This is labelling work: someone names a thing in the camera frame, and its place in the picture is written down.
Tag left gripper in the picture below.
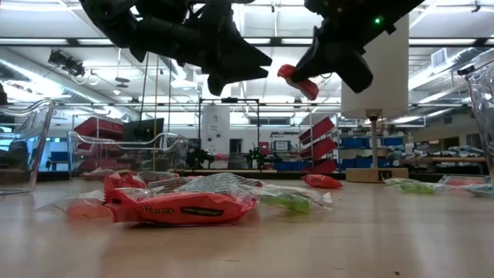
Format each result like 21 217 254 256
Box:
130 0 273 97

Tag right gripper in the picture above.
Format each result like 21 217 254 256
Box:
291 19 374 93

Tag orange pack white label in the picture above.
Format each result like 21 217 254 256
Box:
277 63 320 101

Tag silver striped candy wrapper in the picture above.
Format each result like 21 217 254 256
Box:
145 176 196 194
173 172 271 205

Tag silver candy pack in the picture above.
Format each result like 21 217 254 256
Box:
138 171 181 182

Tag orange Reese's candy pack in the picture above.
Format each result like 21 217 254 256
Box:
103 175 259 227

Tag orange candy clear wrapper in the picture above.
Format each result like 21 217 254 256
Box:
36 188 117 220

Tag teal candy clear wrapper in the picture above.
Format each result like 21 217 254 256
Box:
458 183 494 198

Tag red tilted bin rack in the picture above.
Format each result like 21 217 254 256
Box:
299 115 339 175

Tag white cylindrical tank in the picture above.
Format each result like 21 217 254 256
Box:
200 104 232 155

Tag white shade table lamp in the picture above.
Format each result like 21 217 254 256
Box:
341 15 410 183

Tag blue storage bin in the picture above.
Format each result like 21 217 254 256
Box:
339 157 394 169
339 137 404 149
273 161 312 172

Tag clear plastic bin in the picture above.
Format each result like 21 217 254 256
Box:
457 61 494 182
0 98 55 196
66 131 190 179

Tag black monitor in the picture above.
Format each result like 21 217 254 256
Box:
122 117 165 143

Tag ceiling air vent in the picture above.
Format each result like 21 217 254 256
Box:
431 48 448 70

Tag red shelf unit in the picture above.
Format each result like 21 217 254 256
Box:
73 116 125 171

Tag wooden workbench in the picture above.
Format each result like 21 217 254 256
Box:
401 154 488 175

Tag black office chair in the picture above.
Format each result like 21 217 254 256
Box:
0 141 31 174

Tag black metal frame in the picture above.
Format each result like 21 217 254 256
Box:
197 98 261 171

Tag black hanging cable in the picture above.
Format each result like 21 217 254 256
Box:
138 53 150 121
167 61 174 134

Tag yellow hanging cable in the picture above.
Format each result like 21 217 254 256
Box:
152 56 160 173

